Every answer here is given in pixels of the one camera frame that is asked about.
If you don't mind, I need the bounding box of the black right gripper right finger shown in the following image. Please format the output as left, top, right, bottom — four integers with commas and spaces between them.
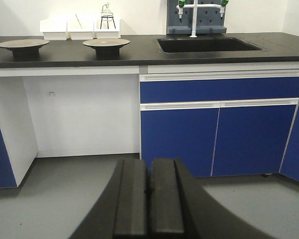
150, 158, 272, 239

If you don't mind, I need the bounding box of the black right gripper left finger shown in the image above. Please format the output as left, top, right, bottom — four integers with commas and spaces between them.
71, 159, 147, 239

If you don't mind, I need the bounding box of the beige plate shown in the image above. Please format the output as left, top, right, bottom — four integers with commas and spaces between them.
0, 39, 50, 59
82, 38, 131, 59

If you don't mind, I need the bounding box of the blue white lab cabinet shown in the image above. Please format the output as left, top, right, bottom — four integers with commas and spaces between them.
0, 62, 299, 188

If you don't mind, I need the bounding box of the black lab sink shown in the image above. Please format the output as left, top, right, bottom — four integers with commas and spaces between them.
157, 38, 263, 53

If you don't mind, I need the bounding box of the white bin right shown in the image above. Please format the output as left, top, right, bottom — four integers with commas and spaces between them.
94, 16, 121, 39

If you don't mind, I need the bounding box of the white bin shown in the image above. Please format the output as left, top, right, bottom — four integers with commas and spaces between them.
94, 16, 121, 39
40, 18, 70, 40
67, 18, 94, 40

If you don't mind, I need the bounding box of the white bin middle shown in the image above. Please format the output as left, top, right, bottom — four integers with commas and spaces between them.
67, 18, 94, 40

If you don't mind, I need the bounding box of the grey blue drying pegboard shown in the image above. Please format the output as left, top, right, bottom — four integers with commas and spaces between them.
166, 0, 227, 35

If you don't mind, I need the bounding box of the white bin left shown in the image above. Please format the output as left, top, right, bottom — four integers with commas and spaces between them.
40, 18, 70, 40

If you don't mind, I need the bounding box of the glass flask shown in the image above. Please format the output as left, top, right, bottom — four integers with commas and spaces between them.
101, 2, 113, 17

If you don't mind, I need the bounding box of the white lab faucet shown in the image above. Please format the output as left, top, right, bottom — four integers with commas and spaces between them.
176, 0, 229, 38

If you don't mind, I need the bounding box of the black wire tripod stand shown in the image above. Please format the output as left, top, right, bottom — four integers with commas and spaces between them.
100, 15, 116, 30

